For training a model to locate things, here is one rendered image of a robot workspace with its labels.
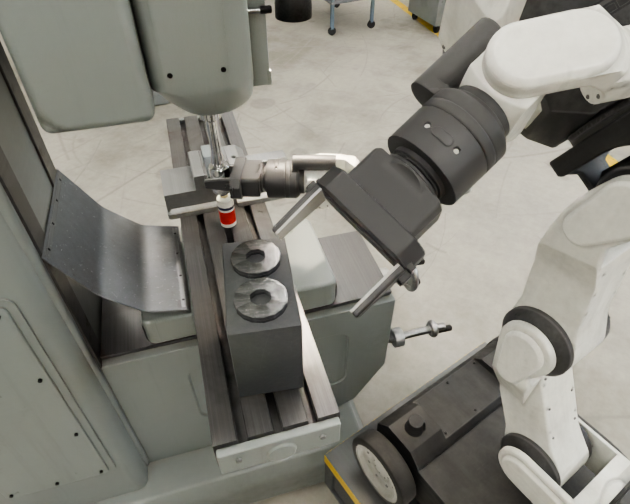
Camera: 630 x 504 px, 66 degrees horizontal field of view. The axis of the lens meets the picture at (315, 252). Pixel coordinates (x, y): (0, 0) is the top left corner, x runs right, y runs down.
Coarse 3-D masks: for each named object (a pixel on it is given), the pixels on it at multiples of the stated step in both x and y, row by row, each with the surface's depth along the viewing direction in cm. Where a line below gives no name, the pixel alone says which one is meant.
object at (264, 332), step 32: (224, 256) 89; (256, 256) 89; (288, 256) 90; (224, 288) 84; (256, 288) 82; (288, 288) 84; (256, 320) 78; (288, 320) 78; (256, 352) 81; (288, 352) 82; (256, 384) 87; (288, 384) 89
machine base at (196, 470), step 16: (352, 400) 180; (352, 416) 168; (352, 432) 164; (208, 448) 160; (320, 448) 160; (160, 464) 156; (176, 464) 156; (192, 464) 156; (208, 464) 156; (272, 464) 156; (288, 464) 158; (304, 464) 160; (320, 464) 162; (160, 480) 152; (176, 480) 152; (192, 480) 152; (208, 480) 152; (224, 480) 154; (240, 480) 155; (256, 480) 157; (272, 480) 159; (288, 480) 160; (304, 480) 164; (320, 480) 168; (128, 496) 149; (144, 496) 149; (160, 496) 149; (176, 496) 151; (192, 496) 152; (208, 496) 154; (224, 496) 156; (240, 496) 158; (256, 496) 161; (272, 496) 165
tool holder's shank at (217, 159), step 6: (216, 120) 101; (210, 126) 101; (216, 126) 102; (210, 132) 102; (216, 132) 102; (210, 138) 103; (216, 138) 103; (210, 144) 104; (216, 144) 104; (210, 150) 106; (216, 150) 105; (216, 156) 106; (222, 156) 107; (216, 162) 107; (222, 162) 107
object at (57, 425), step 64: (0, 64) 92; (0, 128) 87; (0, 192) 82; (0, 256) 87; (0, 320) 94; (64, 320) 104; (0, 384) 105; (64, 384) 112; (0, 448) 119; (64, 448) 126; (128, 448) 140
